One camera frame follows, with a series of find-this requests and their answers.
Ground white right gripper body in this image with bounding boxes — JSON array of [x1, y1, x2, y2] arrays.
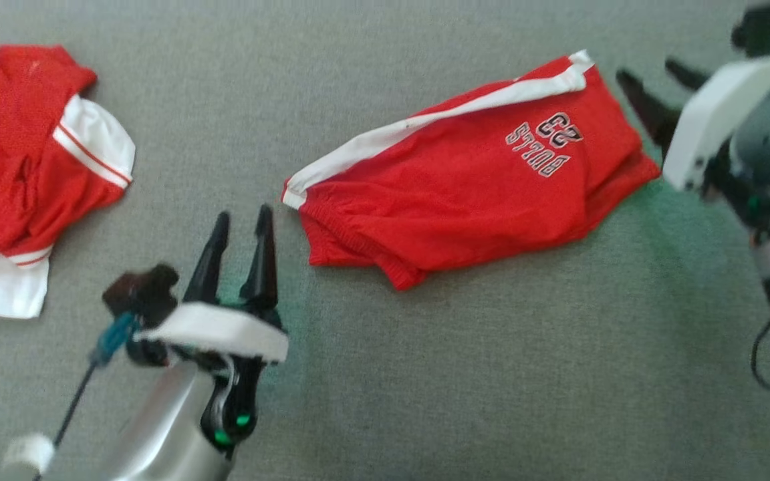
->
[[662, 52, 770, 194]]

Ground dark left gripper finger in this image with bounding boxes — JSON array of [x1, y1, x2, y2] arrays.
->
[[239, 204, 279, 312], [183, 212, 231, 305]]

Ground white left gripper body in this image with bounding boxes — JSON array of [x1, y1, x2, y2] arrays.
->
[[132, 302, 289, 365]]

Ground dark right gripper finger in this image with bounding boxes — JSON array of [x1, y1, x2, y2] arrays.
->
[[664, 58, 711, 92], [616, 68, 684, 158]]

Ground red basketball shorts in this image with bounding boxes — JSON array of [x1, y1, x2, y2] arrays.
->
[[281, 50, 662, 291]]

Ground red white-sleeved jersey shirt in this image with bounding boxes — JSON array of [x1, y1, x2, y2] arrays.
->
[[0, 45, 136, 319]]

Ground grey sofa seat cushion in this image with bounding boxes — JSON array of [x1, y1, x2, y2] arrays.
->
[[0, 0, 770, 481]]

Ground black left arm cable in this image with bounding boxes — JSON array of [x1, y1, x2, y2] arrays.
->
[[3, 313, 140, 481]]

